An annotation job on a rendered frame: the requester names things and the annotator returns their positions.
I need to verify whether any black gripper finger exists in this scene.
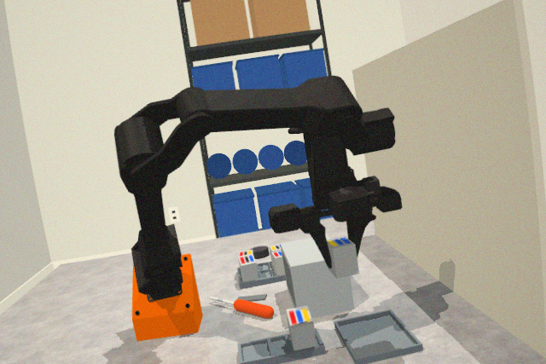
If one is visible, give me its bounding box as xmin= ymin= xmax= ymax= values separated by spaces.
xmin=346 ymin=214 xmax=376 ymax=257
xmin=300 ymin=224 xmax=332 ymax=269

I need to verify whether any beige flat wall panel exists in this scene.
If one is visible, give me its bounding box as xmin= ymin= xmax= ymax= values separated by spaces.
xmin=352 ymin=0 xmax=546 ymax=358

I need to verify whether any orange-handled screwdriver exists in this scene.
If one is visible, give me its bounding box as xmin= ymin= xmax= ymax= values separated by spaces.
xmin=209 ymin=297 xmax=274 ymax=318

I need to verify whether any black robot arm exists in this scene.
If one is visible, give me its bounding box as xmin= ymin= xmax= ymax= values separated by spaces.
xmin=114 ymin=76 xmax=395 ymax=302

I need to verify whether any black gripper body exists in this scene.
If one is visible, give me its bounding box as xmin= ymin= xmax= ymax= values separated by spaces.
xmin=268 ymin=159 xmax=403 ymax=234

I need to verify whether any white block with red stripes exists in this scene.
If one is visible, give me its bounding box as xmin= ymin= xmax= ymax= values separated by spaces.
xmin=238 ymin=250 xmax=253 ymax=257

